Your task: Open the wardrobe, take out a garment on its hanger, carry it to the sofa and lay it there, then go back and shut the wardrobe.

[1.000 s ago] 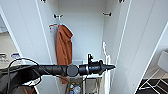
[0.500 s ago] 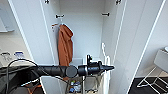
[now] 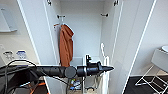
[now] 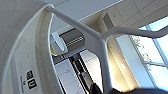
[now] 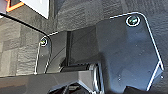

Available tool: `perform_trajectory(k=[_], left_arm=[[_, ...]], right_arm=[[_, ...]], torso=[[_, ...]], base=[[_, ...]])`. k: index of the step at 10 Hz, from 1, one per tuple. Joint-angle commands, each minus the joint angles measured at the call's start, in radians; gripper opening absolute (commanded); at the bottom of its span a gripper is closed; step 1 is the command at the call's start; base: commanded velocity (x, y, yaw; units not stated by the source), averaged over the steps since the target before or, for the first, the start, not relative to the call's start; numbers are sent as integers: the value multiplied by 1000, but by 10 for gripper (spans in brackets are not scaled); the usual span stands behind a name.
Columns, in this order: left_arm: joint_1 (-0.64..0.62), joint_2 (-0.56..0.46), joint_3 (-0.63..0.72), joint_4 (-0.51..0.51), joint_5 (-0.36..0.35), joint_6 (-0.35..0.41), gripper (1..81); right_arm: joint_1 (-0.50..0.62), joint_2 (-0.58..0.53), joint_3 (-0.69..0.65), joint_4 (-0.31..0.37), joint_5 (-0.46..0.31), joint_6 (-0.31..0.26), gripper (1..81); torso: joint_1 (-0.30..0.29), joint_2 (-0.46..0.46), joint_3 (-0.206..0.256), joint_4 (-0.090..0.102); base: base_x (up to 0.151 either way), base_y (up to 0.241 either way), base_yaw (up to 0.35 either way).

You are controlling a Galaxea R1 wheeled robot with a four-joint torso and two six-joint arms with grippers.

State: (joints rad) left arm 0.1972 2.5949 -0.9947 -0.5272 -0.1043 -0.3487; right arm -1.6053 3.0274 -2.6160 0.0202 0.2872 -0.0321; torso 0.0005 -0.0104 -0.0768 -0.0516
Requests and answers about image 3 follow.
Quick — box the brown storage basket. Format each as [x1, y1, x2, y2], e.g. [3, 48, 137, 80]
[67, 78, 83, 93]

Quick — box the orange hoodie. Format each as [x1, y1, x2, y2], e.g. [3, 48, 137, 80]
[58, 23, 75, 68]

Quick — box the white wardrobe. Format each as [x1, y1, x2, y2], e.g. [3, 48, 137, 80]
[16, 0, 158, 94]

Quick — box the grey flat panel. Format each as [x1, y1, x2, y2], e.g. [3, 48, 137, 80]
[151, 45, 168, 74]

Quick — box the dark door hinge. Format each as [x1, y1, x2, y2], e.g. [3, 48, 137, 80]
[113, 0, 120, 7]
[47, 0, 53, 6]

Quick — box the white wire folding rack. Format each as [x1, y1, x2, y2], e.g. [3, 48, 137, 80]
[134, 64, 168, 94]

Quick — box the black wall hook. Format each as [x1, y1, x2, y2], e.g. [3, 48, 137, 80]
[56, 14, 67, 19]
[100, 12, 110, 18]

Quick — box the orange frame stand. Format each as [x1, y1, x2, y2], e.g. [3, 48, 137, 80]
[28, 81, 47, 94]

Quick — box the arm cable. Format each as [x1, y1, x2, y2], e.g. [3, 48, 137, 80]
[0, 59, 38, 94]

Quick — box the blue and white wall sign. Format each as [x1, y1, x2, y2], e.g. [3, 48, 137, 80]
[16, 49, 28, 61]

